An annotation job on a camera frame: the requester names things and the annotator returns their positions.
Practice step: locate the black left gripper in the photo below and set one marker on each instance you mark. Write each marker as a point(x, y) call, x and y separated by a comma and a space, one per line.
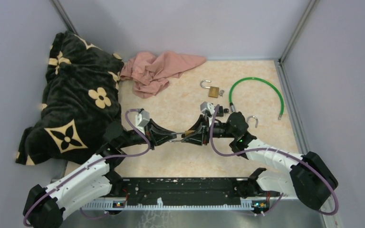
point(157, 135)

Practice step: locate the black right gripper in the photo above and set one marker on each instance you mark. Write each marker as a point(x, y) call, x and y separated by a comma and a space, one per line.
point(196, 138)

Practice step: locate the large brass padlock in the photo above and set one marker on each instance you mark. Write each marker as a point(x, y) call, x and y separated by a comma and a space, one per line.
point(255, 119)

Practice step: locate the long-shackle brass padlock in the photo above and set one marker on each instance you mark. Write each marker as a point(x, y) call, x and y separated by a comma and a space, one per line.
point(180, 136)

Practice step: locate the black padlock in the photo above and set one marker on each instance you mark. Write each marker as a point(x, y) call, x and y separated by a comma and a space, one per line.
point(222, 111)

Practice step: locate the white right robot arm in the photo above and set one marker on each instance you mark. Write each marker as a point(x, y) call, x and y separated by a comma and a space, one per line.
point(304, 176)

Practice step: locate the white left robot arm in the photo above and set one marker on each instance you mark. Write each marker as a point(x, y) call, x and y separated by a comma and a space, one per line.
point(48, 207)

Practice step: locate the small brass padlock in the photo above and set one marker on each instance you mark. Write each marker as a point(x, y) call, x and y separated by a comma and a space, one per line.
point(213, 91)

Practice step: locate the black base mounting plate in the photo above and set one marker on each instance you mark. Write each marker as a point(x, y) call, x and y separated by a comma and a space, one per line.
point(239, 194)

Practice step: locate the pink crumpled cloth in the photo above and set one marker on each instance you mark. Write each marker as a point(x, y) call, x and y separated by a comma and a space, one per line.
point(151, 73)

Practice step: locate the black floral plush blanket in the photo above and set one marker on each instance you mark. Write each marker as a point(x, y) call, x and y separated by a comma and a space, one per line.
point(79, 101)

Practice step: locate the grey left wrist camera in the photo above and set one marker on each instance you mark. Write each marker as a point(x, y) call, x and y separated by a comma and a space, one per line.
point(142, 118)

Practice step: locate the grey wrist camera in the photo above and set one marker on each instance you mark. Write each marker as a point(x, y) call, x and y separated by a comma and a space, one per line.
point(207, 109)
point(142, 118)

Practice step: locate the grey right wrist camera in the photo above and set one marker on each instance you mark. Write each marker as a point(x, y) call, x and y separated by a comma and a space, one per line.
point(207, 109)

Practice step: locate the green cable lock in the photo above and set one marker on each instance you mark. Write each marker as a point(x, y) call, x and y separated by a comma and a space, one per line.
point(282, 104)

